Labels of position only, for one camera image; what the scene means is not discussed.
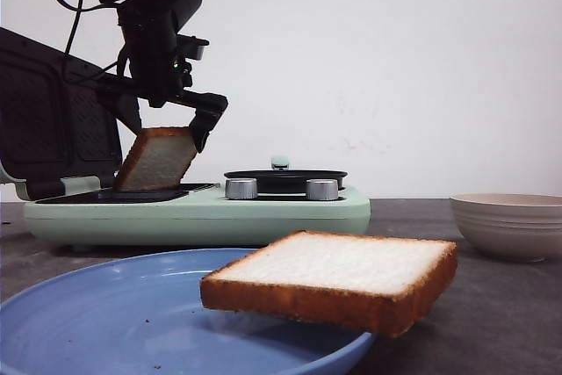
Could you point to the left silver control knob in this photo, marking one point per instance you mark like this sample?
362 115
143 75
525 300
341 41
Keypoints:
241 188

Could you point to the blue round plate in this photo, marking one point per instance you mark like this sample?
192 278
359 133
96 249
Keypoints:
143 315

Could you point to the silver control knob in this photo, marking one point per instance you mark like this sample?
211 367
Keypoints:
241 188
319 189

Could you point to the white bread slice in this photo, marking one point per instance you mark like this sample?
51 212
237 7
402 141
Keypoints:
372 283
158 159

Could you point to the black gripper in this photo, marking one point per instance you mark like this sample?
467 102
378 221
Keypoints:
156 53

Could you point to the breakfast maker hinged lid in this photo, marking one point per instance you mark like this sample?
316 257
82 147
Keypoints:
56 138

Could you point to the right silver control knob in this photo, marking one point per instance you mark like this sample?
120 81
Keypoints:
319 189

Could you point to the mint green breakfast maker base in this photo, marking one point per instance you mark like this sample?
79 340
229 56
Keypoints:
194 215

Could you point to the beige ribbed bowl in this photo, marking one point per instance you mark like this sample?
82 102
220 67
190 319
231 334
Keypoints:
514 226

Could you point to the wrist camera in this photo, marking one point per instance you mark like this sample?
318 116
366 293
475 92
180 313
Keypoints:
191 47

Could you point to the black round frying pan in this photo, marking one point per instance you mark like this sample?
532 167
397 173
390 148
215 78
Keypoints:
283 180

